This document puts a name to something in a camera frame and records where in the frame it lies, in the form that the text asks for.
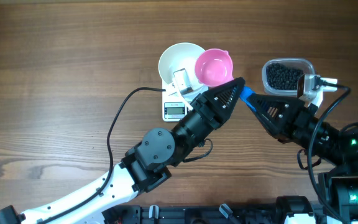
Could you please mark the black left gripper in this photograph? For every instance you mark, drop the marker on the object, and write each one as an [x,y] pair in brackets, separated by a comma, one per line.
[222,112]

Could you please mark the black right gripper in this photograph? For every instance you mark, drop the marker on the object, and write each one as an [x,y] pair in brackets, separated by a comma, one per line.
[289,109]

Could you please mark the pink scoop blue handle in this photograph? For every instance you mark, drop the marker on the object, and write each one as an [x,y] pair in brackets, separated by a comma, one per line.
[214,67]

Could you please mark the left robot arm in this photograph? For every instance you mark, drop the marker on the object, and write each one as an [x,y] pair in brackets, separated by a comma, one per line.
[144,166]

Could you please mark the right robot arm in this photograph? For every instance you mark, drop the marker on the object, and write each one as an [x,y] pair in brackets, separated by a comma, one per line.
[338,187]

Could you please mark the white digital kitchen scale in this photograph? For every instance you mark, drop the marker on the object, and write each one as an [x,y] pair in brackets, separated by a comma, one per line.
[173,109]

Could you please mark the white round bowl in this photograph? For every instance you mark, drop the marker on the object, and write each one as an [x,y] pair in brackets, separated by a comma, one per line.
[179,56]

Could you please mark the black beans in container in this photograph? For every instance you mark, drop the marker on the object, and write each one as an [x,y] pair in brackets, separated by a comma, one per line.
[281,77]

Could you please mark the clear plastic bean container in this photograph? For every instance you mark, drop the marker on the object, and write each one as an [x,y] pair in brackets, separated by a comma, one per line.
[299,63]

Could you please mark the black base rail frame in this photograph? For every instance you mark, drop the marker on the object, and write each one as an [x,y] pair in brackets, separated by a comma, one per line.
[286,209]

